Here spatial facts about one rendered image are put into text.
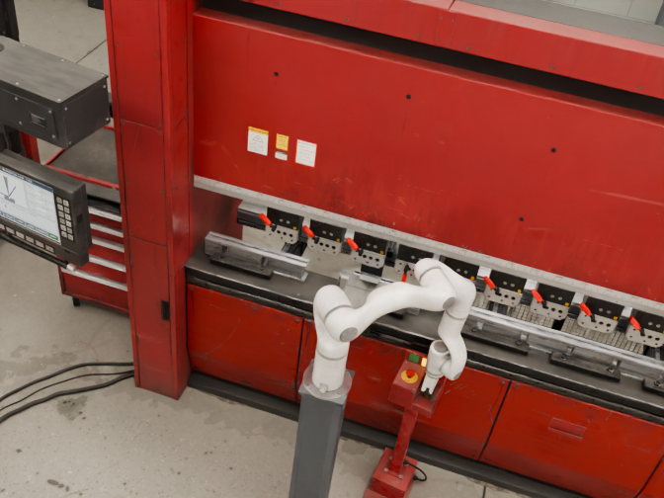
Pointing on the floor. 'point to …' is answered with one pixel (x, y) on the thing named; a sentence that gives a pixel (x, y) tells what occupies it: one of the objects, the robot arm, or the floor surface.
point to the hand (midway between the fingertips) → (428, 392)
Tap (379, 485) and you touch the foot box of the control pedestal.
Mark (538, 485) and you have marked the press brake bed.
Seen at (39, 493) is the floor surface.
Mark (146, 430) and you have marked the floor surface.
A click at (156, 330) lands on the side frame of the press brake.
